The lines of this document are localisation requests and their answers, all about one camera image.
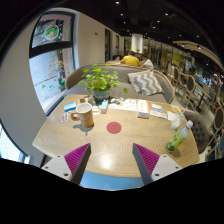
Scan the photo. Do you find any clear bottle with green label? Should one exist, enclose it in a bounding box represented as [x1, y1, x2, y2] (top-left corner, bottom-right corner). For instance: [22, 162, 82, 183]
[165, 120, 194, 153]

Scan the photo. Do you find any small blue white carton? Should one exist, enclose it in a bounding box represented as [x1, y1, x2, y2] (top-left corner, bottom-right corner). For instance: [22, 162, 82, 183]
[99, 99, 110, 115]

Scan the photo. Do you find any white printed leaflet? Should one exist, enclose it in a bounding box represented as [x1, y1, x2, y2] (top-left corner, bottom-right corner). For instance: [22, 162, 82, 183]
[109, 98, 138, 113]

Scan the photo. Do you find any clear plastic cup with straw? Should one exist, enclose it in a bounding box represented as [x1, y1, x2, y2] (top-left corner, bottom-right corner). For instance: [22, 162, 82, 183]
[170, 109, 186, 131]

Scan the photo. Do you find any white blue booklet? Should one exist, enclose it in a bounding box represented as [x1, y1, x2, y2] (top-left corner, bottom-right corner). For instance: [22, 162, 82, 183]
[149, 103, 168, 120]

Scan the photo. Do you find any food poster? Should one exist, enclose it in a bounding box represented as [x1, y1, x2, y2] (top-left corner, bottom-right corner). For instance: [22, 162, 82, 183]
[30, 13, 74, 48]

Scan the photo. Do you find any flat round red coaster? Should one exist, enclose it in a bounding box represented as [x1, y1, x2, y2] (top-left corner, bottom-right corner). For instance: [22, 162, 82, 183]
[106, 121, 123, 135]

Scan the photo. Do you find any flat blue white box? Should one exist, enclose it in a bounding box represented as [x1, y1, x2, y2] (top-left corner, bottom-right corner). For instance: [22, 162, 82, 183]
[63, 101, 78, 113]

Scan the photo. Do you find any grey white zigzag cushion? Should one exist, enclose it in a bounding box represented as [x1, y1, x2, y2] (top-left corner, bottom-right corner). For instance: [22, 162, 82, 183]
[127, 69, 165, 97]

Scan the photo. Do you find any group of ceiling lights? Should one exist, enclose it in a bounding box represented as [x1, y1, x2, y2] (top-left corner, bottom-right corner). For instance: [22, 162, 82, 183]
[114, 0, 208, 51]

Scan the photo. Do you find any tan mug with white inside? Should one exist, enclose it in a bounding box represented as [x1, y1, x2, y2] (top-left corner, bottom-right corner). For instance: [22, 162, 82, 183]
[69, 102, 95, 129]

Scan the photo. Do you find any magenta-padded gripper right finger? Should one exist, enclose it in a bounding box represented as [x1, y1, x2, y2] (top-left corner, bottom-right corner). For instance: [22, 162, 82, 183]
[132, 143, 184, 186]

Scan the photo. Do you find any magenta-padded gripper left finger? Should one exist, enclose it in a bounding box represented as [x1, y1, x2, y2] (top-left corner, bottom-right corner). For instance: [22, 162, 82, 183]
[40, 143, 92, 186]

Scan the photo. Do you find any grey tufted armchair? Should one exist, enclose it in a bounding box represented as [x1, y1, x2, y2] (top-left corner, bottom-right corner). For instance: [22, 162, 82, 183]
[182, 109, 212, 154]

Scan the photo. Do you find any blister pill pack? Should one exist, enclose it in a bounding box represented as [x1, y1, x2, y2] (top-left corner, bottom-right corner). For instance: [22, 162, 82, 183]
[60, 112, 72, 123]

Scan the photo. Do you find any green potted plant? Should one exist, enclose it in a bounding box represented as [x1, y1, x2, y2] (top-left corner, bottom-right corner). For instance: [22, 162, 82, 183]
[78, 63, 129, 104]

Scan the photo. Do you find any large window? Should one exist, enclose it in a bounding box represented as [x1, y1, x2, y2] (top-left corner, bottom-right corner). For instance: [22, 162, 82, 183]
[28, 11, 76, 111]

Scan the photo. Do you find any white paper napkin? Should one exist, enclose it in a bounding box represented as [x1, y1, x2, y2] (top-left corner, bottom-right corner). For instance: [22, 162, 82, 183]
[166, 110, 181, 123]

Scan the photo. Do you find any white paper packet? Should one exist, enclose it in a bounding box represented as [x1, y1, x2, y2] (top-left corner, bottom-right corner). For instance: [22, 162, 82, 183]
[90, 105, 101, 116]

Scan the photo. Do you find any group of dining chairs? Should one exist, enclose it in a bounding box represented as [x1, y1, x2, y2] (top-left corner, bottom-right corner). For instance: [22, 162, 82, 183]
[166, 63, 224, 161]

